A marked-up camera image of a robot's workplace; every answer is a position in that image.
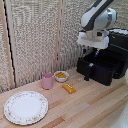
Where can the pink cup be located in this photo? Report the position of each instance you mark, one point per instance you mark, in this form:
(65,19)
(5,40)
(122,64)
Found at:
(47,81)

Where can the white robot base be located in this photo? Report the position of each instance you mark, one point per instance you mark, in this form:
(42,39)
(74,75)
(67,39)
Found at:
(122,120)

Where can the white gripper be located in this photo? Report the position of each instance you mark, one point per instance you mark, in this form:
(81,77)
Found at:
(93,40)

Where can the yellow food in bowl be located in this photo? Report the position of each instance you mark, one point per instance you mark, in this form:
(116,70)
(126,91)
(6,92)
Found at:
(61,75)

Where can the woven folding screen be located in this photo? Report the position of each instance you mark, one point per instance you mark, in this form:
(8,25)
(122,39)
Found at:
(30,43)

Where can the yellow food piece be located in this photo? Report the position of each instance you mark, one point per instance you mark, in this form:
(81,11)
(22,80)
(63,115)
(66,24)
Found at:
(69,88)

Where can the white floral rim plate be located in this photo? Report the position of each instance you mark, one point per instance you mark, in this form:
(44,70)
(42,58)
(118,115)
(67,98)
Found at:
(26,107)

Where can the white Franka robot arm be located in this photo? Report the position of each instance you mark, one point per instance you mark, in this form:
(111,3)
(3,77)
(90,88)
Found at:
(98,16)

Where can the small white bowl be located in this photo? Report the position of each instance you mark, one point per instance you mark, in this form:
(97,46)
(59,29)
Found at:
(61,78)

